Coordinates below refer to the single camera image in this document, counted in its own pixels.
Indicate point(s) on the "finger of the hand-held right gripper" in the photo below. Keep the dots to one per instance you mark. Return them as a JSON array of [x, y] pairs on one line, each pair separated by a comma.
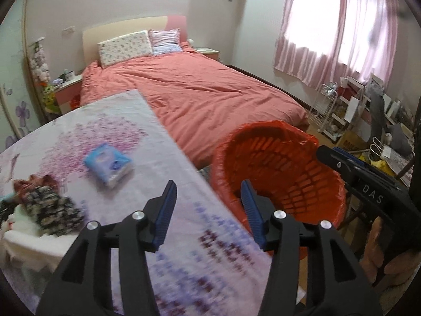
[[332, 159]]

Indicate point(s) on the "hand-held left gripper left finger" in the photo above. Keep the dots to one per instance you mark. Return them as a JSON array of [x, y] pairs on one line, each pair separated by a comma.
[[164, 210]]

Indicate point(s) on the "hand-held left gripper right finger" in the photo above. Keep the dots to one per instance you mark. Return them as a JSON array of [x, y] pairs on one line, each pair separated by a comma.
[[251, 210]]

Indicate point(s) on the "orange basket with red liner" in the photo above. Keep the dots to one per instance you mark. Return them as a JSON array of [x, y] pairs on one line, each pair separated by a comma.
[[289, 158]]

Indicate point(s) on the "blue tissue pack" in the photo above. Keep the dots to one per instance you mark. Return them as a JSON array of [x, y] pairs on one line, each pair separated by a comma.
[[107, 163]]

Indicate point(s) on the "person's right hand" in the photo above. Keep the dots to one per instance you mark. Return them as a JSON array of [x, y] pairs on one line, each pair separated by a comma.
[[373, 253]]

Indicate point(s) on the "cardboard box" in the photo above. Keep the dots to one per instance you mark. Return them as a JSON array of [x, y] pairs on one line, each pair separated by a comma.
[[352, 140]]

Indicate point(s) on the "white paper bag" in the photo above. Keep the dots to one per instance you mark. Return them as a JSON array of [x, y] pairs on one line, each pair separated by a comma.
[[381, 153]]

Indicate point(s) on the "grey chair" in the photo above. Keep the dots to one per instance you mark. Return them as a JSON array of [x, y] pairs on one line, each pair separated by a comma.
[[378, 115]]

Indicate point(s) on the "floral printed tablecloth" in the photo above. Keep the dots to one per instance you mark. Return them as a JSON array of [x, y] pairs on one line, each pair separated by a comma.
[[115, 128]]

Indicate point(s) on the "pink curtain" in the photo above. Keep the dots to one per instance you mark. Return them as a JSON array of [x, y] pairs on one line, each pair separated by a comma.
[[312, 59]]

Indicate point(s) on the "dark floral cloth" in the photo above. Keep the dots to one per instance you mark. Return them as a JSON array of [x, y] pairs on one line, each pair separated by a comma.
[[52, 207]]

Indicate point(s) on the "salmon bed duvet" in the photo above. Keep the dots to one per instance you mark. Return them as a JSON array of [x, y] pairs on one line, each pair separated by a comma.
[[213, 92]]

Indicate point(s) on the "brown cloth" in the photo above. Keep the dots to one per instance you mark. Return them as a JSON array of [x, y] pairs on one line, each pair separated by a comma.
[[29, 184]]

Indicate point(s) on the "white cloth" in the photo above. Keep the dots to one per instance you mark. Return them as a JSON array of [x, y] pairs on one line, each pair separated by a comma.
[[19, 237]]

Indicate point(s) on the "pink nightstand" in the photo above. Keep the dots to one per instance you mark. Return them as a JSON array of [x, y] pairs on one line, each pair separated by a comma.
[[65, 97]]

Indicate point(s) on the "green yellow plush toy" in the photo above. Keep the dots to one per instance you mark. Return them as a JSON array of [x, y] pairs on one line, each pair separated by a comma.
[[49, 98]]

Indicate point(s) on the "wooden top nightstand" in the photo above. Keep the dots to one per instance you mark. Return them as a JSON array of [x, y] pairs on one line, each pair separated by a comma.
[[207, 52]]

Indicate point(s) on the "white mug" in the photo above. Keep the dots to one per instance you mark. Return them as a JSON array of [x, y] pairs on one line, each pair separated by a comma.
[[68, 75]]

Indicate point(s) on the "floral pillow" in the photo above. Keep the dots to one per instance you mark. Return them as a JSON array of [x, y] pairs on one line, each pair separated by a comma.
[[125, 47]]

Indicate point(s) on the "pink striped pillow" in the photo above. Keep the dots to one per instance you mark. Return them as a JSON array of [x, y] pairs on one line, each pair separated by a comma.
[[164, 41]]

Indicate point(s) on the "beige headboard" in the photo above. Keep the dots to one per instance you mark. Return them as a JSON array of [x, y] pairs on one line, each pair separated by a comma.
[[125, 28]]

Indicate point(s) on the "pink headboard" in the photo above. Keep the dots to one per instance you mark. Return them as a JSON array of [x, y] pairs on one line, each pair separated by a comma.
[[179, 23]]

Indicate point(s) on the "bag of plush toys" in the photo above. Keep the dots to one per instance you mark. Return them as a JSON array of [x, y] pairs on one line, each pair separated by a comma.
[[39, 62]]

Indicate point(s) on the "flower print wardrobe door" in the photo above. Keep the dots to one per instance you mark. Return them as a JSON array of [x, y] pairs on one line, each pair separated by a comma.
[[16, 72]]

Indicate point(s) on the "white wall socket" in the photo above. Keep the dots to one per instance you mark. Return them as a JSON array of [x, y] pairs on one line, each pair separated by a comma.
[[67, 29]]

